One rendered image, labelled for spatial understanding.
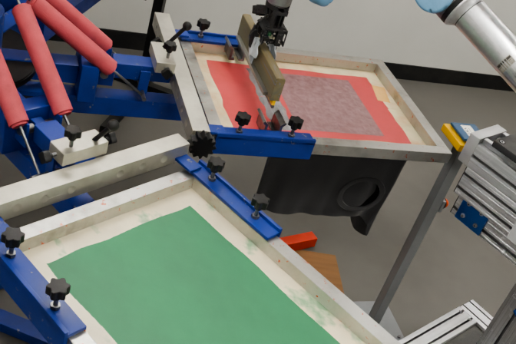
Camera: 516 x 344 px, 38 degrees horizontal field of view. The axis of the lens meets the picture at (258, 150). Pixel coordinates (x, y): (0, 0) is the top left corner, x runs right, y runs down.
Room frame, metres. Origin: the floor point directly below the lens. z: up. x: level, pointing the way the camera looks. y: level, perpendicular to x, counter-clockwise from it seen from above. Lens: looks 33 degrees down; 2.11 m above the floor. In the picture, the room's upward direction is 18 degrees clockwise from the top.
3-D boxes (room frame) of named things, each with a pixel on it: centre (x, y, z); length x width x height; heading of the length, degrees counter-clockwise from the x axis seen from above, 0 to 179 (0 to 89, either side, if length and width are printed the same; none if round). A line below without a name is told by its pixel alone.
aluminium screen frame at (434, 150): (2.16, -0.10, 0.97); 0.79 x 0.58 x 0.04; 115
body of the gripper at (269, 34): (2.05, 0.07, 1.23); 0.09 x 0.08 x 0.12; 25
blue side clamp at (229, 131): (1.81, -0.01, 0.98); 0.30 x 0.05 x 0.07; 115
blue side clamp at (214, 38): (2.31, 0.23, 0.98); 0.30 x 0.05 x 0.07; 115
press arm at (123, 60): (1.92, 0.40, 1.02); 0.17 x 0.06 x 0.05; 115
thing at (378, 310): (2.29, -0.67, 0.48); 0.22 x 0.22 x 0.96; 25
